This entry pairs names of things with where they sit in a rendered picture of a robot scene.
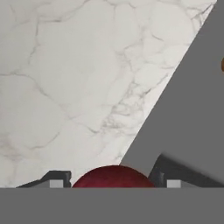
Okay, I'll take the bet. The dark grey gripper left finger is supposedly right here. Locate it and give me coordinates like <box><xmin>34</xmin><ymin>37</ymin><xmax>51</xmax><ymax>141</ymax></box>
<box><xmin>16</xmin><ymin>170</ymin><xmax>73</xmax><ymax>189</ymax></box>

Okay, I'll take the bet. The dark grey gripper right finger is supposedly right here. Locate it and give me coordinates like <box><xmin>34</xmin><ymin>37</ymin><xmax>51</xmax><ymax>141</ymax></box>
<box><xmin>148</xmin><ymin>153</ymin><xmax>224</xmax><ymax>189</ymax></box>

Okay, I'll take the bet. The dark red round fruit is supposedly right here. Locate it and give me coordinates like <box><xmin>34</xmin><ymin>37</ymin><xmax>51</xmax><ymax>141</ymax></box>
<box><xmin>71</xmin><ymin>164</ymin><xmax>156</xmax><ymax>189</ymax></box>

